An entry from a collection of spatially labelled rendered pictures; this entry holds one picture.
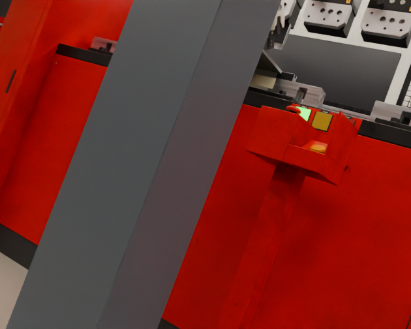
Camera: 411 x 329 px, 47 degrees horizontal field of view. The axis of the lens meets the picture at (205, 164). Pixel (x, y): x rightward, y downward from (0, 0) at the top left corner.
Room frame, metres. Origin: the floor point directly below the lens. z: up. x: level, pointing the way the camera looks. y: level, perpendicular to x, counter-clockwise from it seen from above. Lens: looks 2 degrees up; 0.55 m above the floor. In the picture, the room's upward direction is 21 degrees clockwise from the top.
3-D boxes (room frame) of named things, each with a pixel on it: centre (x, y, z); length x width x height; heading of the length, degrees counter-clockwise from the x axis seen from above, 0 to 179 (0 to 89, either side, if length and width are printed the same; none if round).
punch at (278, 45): (1.68, -0.06, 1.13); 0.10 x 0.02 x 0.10; 60
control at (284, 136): (1.19, -0.21, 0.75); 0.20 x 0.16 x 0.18; 56
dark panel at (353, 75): (2.24, -0.11, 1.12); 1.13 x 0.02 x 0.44; 60
